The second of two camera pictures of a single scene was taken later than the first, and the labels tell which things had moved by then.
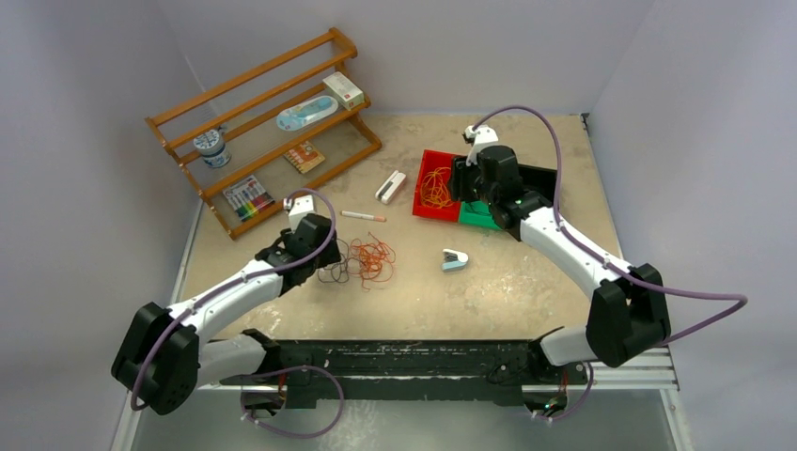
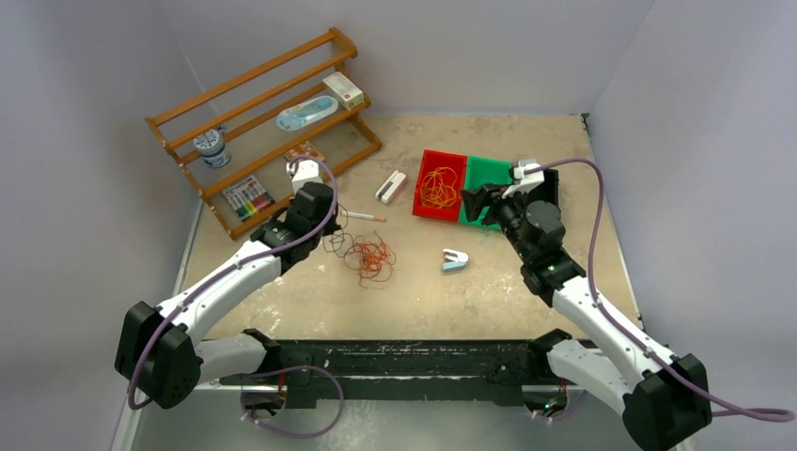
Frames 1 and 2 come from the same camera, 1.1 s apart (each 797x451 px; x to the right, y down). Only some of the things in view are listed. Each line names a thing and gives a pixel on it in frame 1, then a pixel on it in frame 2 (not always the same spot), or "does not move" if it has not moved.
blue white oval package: x=305 y=113 does not move
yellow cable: x=434 y=190 does not move
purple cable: x=337 y=272 -> x=344 y=245
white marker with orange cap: x=363 y=215 does not move
